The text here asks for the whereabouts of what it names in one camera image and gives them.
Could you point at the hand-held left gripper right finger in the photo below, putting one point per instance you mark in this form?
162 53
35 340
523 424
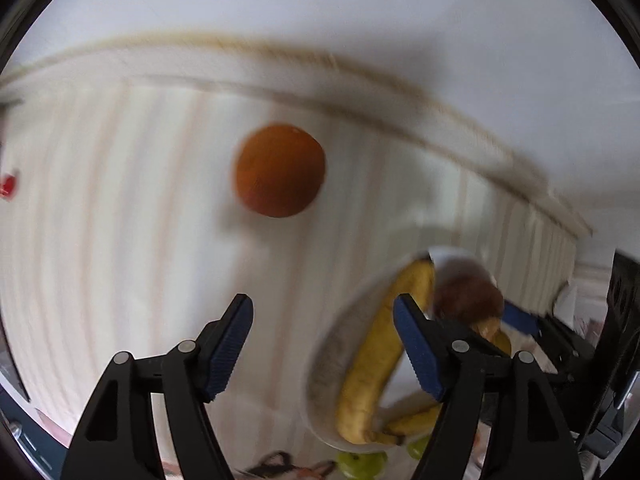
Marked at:
417 350

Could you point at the small red tomato toy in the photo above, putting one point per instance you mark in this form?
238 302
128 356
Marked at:
7 185

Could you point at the green apple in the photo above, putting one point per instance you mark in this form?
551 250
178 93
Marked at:
361 462
419 447

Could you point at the blue cabinet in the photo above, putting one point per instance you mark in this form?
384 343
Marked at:
25 430

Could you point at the white bowl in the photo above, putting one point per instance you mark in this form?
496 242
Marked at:
330 350

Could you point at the yellow banana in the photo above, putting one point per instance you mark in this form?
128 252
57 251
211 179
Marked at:
415 420
370 360
492 332

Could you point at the large orange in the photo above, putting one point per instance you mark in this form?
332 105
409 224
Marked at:
280 170

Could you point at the striped mat with cat print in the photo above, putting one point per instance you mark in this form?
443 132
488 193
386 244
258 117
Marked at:
125 235

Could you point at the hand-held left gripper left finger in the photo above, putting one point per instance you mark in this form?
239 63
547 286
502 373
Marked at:
230 347

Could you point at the red-brown apple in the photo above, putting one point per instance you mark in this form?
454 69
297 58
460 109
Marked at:
467 295

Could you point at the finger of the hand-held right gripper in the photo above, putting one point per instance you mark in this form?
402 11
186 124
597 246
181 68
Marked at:
520 321

